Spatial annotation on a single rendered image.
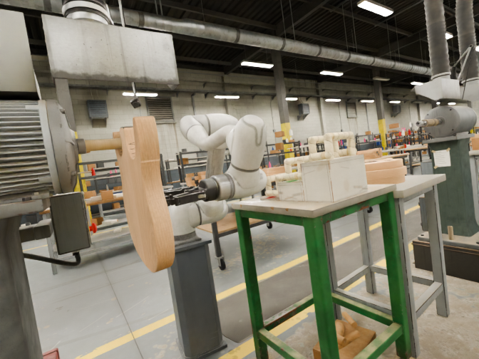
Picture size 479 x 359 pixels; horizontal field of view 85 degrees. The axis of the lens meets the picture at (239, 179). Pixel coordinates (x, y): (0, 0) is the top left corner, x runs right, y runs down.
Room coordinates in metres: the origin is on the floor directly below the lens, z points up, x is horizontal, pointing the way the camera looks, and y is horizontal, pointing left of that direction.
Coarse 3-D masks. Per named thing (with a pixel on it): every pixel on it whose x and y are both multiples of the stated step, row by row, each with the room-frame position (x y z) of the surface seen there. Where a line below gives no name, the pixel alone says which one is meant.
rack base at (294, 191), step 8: (280, 184) 1.26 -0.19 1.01; (288, 184) 1.22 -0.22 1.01; (296, 184) 1.18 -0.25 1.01; (280, 192) 1.27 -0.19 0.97; (288, 192) 1.22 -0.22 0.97; (296, 192) 1.18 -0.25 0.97; (280, 200) 1.27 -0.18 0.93; (288, 200) 1.23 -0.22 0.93; (296, 200) 1.19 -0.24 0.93; (304, 200) 1.15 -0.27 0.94
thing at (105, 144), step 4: (88, 140) 0.75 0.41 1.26; (92, 140) 0.76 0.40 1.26; (96, 140) 0.76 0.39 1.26; (100, 140) 0.77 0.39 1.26; (104, 140) 0.77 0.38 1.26; (108, 140) 0.78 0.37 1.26; (112, 140) 0.78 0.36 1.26; (116, 140) 0.79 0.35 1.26; (120, 140) 0.79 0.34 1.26; (88, 144) 0.75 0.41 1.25; (92, 144) 0.75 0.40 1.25; (96, 144) 0.76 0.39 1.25; (100, 144) 0.76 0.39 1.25; (104, 144) 0.77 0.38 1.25; (108, 144) 0.77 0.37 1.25; (112, 144) 0.78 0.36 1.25; (116, 144) 0.79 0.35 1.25; (120, 144) 0.79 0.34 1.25; (88, 148) 0.75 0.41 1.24; (92, 148) 0.75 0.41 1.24; (96, 148) 0.76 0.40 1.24; (100, 148) 0.77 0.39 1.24; (104, 148) 0.77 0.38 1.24; (108, 148) 0.78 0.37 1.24; (112, 148) 0.79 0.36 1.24; (116, 148) 0.79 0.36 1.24; (120, 148) 0.80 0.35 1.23
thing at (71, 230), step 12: (72, 192) 0.94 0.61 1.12; (60, 204) 0.87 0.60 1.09; (72, 204) 0.88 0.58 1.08; (84, 204) 0.91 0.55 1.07; (60, 216) 0.86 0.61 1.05; (72, 216) 0.88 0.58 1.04; (84, 216) 0.90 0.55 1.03; (60, 228) 0.86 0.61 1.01; (72, 228) 0.88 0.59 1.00; (84, 228) 0.90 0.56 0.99; (60, 240) 0.86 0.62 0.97; (72, 240) 0.87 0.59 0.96; (84, 240) 0.89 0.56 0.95; (60, 252) 0.85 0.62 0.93; (72, 252) 0.91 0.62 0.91; (60, 264) 0.87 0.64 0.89; (72, 264) 0.89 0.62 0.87
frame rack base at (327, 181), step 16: (336, 160) 1.06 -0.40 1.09; (352, 160) 1.13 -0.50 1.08; (304, 176) 1.13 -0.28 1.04; (320, 176) 1.07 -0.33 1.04; (336, 176) 1.05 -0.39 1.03; (352, 176) 1.12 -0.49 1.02; (304, 192) 1.14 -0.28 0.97; (320, 192) 1.08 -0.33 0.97; (336, 192) 1.05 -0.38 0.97; (352, 192) 1.11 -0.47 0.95
